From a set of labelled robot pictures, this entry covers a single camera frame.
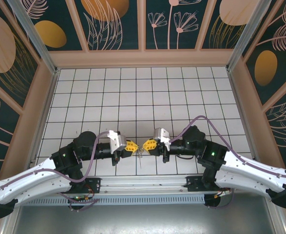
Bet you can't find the clear plastic zip bag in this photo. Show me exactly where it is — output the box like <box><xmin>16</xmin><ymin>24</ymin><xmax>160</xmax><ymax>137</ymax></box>
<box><xmin>136</xmin><ymin>148</ymin><xmax>145</xmax><ymax>170</ymax></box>

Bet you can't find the small circuit board with LED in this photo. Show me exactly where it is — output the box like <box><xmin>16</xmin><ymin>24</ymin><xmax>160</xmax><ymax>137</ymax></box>
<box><xmin>68</xmin><ymin>194</ymin><xmax>85</xmax><ymax>203</ymax></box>

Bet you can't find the grey metal sheet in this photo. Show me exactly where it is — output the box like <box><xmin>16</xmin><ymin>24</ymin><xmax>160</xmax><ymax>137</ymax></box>
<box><xmin>11</xmin><ymin>204</ymin><xmax>276</xmax><ymax>234</ymax></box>

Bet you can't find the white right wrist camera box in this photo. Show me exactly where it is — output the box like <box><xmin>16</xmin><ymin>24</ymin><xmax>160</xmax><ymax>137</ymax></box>
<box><xmin>153</xmin><ymin>127</ymin><xmax>172</xmax><ymax>148</ymax></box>

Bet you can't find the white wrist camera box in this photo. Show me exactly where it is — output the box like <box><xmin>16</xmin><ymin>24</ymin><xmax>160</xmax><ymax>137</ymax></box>
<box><xmin>153</xmin><ymin>127</ymin><xmax>172</xmax><ymax>148</ymax></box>
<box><xmin>108</xmin><ymin>130</ymin><xmax>127</xmax><ymax>155</ymax></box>

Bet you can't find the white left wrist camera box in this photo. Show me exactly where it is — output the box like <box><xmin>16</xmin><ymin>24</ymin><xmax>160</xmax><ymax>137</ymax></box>
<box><xmin>108</xmin><ymin>130</ymin><xmax>127</xmax><ymax>155</ymax></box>

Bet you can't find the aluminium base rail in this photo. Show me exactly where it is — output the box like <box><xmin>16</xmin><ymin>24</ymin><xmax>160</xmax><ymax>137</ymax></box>
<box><xmin>11</xmin><ymin>173</ymin><xmax>276</xmax><ymax>195</ymax></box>

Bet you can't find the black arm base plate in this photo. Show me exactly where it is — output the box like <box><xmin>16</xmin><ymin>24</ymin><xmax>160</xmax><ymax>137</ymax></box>
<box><xmin>79</xmin><ymin>177</ymin><xmax>101</xmax><ymax>195</ymax></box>
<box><xmin>186</xmin><ymin>175</ymin><xmax>208</xmax><ymax>193</ymax></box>

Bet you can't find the grey slotted cable duct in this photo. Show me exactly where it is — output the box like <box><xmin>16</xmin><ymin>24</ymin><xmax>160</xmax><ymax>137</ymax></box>
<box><xmin>19</xmin><ymin>195</ymin><xmax>206</xmax><ymax>206</ymax></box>

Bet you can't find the yellow connector with red wires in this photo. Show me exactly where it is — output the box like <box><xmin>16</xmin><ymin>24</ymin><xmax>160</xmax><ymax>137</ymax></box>
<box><xmin>213</xmin><ymin>189</ymin><xmax>231</xmax><ymax>199</ymax></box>
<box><xmin>84</xmin><ymin>185</ymin><xmax>96</xmax><ymax>203</ymax></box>

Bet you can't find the aluminium table edge rail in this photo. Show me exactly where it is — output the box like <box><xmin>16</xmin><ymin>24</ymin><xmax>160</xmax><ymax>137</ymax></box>
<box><xmin>31</xmin><ymin>69</ymin><xmax>60</xmax><ymax>163</ymax></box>
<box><xmin>227</xmin><ymin>69</ymin><xmax>264</xmax><ymax>173</ymax></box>

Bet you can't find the aluminium frame post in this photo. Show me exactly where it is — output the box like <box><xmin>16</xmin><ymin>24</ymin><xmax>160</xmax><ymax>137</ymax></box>
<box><xmin>227</xmin><ymin>0</ymin><xmax>284</xmax><ymax>71</ymax></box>
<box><xmin>6</xmin><ymin>0</ymin><xmax>58</xmax><ymax>74</ymax></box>

